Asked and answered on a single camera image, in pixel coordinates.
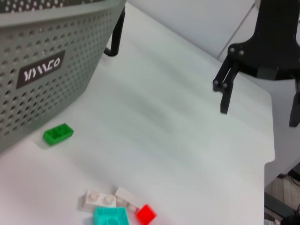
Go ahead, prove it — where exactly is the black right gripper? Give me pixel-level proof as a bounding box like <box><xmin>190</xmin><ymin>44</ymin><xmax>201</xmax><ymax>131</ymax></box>
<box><xmin>212</xmin><ymin>0</ymin><xmax>300</xmax><ymax>128</ymax></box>

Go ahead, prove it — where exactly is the clear translucent toy brick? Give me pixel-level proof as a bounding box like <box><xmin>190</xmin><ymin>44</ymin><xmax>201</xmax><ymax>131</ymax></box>
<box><xmin>114</xmin><ymin>187</ymin><xmax>142</xmax><ymax>213</ymax></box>

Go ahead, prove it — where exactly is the grey perforated storage bin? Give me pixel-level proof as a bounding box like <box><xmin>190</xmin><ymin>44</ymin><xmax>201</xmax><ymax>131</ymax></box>
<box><xmin>0</xmin><ymin>0</ymin><xmax>127</xmax><ymax>154</ymax></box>

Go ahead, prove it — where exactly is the small red sloped brick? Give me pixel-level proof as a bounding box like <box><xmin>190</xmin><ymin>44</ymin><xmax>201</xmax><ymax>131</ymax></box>
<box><xmin>135</xmin><ymin>203</ymin><xmax>158</xmax><ymax>225</ymax></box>

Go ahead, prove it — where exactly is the white toy brick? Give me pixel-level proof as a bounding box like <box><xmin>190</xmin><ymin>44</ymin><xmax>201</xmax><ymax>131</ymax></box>
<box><xmin>78</xmin><ymin>189</ymin><xmax>117</xmax><ymax>212</ymax></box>

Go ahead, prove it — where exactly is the teal square toy brick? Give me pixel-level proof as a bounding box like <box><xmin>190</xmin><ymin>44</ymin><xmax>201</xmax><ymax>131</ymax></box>
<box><xmin>92</xmin><ymin>206</ymin><xmax>130</xmax><ymax>225</ymax></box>

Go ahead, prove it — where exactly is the bright green toy brick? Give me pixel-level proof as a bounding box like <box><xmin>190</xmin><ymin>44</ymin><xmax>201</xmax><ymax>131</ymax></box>
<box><xmin>43</xmin><ymin>123</ymin><xmax>75</xmax><ymax>147</ymax></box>

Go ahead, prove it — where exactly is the glass pitcher black lid handle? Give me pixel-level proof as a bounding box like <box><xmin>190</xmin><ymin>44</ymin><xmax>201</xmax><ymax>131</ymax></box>
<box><xmin>104</xmin><ymin>7</ymin><xmax>126</xmax><ymax>57</ymax></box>

